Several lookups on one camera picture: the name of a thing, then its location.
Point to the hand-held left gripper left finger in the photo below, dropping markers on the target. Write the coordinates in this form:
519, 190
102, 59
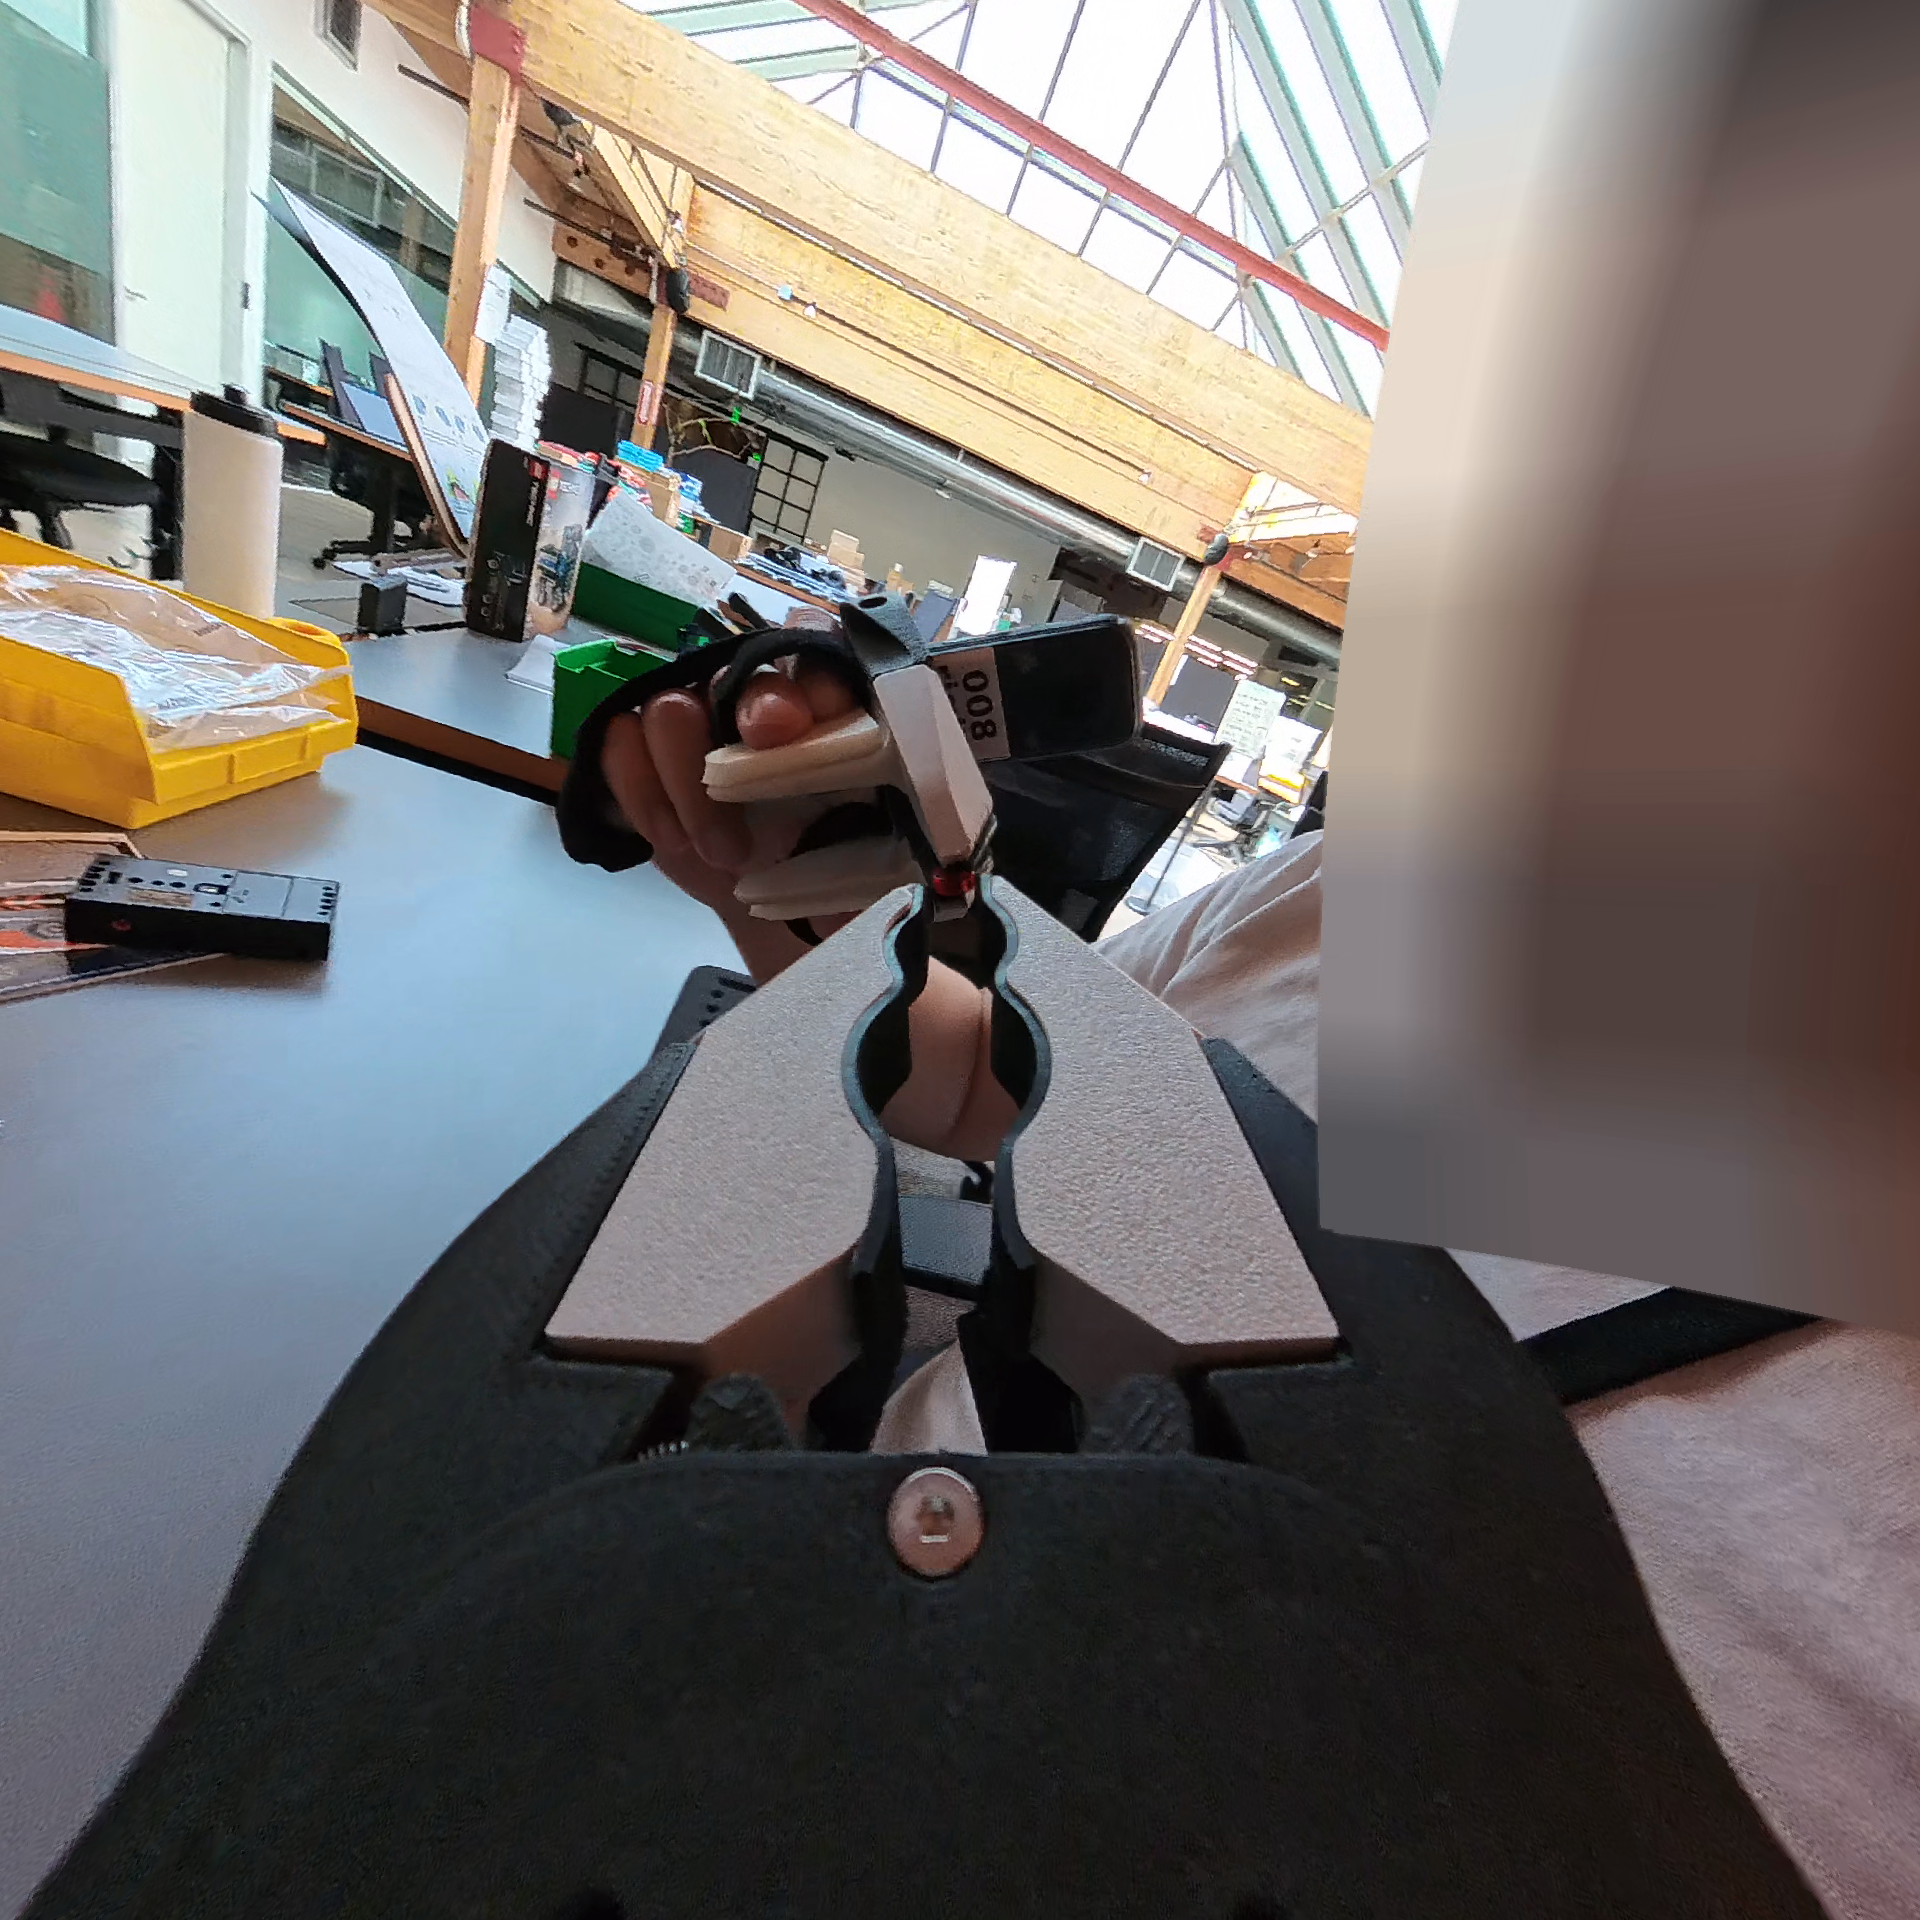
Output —
721, 1170

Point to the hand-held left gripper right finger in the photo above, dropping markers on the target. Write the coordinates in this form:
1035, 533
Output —
1154, 1185

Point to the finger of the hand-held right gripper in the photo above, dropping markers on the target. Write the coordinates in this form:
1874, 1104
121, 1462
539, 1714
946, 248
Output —
939, 764

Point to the grey neighbouring desk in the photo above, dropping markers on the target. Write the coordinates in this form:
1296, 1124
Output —
451, 699

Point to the person's right hand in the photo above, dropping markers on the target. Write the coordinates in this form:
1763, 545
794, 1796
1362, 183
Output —
660, 795

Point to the black mesh chair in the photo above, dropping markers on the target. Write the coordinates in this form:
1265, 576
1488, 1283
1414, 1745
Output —
1110, 825

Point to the green plastic bin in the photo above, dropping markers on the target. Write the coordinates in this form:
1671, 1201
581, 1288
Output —
631, 615
593, 699

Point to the white printed sheet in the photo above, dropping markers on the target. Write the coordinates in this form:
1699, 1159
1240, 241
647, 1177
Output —
653, 548

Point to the black product box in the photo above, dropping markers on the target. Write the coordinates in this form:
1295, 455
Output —
519, 540

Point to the small black box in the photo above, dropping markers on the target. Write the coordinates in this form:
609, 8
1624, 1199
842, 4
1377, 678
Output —
384, 609

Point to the black battery box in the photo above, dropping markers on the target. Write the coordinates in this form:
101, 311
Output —
194, 908

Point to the leaning poster board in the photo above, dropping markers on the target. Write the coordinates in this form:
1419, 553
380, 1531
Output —
405, 360

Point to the yellow plastic bin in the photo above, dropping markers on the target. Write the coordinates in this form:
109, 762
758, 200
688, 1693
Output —
180, 764

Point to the person's light shirt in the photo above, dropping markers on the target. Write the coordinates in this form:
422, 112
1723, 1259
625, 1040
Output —
1724, 1574

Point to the white paper towel roll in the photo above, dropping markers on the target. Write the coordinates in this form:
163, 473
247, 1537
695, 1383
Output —
232, 510

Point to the clear plastic bag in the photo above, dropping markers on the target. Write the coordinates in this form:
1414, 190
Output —
135, 645

